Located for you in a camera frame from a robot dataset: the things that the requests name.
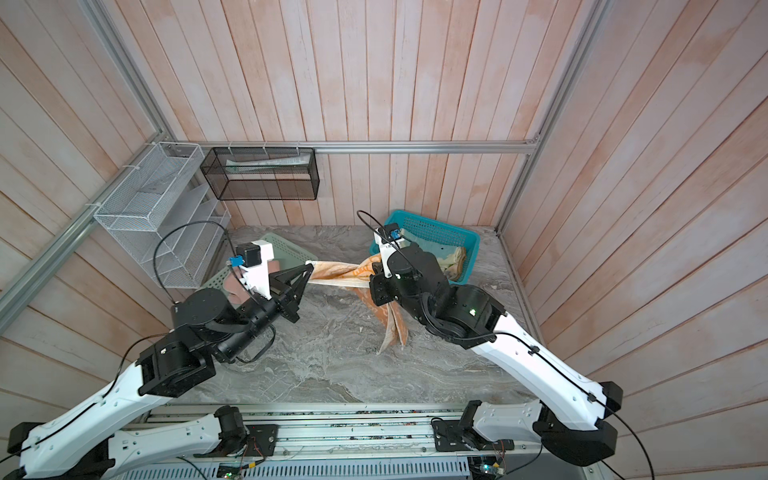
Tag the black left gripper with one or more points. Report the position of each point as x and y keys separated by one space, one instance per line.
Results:
x=283 y=279

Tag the orange paw print towel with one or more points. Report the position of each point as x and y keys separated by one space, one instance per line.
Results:
x=452 y=263

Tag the teal plastic basket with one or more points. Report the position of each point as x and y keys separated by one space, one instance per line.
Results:
x=442 y=233

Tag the pink orange patterned towel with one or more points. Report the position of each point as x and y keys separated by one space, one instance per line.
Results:
x=355 y=277

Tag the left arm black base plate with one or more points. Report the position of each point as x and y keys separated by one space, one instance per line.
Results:
x=251 y=440

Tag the light green plastic basket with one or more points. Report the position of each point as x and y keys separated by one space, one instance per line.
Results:
x=286 y=253

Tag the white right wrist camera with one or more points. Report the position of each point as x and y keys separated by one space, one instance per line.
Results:
x=390 y=240

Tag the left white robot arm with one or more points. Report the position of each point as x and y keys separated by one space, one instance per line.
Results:
x=90 y=442

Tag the plain pink towel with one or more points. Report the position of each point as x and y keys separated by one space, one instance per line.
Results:
x=234 y=290

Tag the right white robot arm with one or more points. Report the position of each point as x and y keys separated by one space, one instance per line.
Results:
x=570 y=418

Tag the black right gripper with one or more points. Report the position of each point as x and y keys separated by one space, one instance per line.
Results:
x=381 y=282

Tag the white wire mesh shelf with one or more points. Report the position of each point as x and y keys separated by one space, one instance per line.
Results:
x=168 y=223

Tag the aluminium mounting rail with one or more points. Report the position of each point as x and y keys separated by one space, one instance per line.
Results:
x=361 y=441

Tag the green yellow striped towel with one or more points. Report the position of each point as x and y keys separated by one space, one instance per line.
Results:
x=436 y=249

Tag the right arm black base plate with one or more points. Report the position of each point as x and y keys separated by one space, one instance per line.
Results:
x=450 y=436

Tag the black mesh wall basket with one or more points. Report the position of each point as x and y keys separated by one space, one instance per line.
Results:
x=262 y=173

